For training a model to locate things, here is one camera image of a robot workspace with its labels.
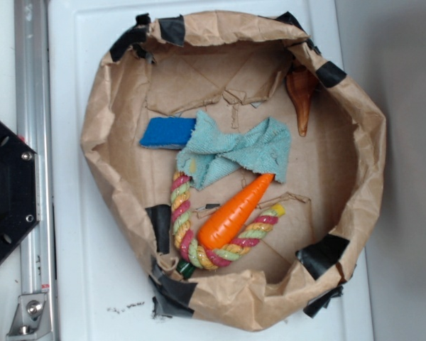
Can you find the orange plastic carrot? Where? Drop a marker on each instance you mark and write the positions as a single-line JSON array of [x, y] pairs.
[[226, 222]]

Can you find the green plastic stem piece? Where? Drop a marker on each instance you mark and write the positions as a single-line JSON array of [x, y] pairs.
[[185, 269]]

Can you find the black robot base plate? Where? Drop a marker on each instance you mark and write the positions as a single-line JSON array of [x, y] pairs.
[[18, 197]]

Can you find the brown paper bag container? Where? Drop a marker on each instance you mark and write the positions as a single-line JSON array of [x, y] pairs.
[[233, 66]]

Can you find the light teal cloth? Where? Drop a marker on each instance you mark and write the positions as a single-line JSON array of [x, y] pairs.
[[211, 154]]

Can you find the metal corner bracket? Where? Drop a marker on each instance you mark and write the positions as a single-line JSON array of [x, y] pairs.
[[31, 320]]

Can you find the aluminium rail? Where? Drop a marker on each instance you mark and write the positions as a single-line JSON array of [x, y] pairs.
[[38, 261]]

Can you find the multicolour twisted rope toy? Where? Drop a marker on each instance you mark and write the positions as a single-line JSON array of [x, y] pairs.
[[185, 240]]

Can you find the amber glossy cone toy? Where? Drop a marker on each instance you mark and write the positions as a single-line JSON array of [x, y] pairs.
[[301, 84]]

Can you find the blue sponge block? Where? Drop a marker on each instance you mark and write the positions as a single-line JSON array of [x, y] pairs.
[[169, 133]]

